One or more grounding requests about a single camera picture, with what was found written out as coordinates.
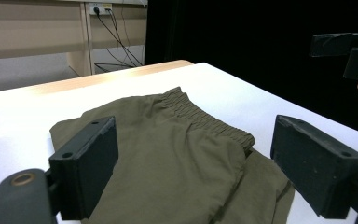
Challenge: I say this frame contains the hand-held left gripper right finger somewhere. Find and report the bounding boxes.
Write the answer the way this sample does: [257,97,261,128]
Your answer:
[269,114,358,220]

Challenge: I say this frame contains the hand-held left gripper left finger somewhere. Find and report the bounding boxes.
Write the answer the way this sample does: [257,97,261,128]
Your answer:
[48,115,119,221]

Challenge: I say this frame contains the olive green pants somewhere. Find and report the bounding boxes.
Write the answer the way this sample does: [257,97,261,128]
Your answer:
[49,86,296,224]

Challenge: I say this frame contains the black curtain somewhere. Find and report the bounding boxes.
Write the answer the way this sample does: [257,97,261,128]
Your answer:
[144,0,358,139]

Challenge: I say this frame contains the beige wooden desk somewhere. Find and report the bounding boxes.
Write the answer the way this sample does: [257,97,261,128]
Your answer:
[0,0,148,77]

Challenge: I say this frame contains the black power cable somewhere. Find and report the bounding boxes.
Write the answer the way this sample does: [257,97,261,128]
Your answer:
[93,7,144,67]

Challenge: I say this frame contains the thin black cable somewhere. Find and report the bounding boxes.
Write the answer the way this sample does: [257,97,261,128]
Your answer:
[105,8,129,68]

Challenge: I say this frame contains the white wall power outlet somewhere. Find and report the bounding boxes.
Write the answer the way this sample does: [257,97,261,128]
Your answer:
[89,2,114,16]

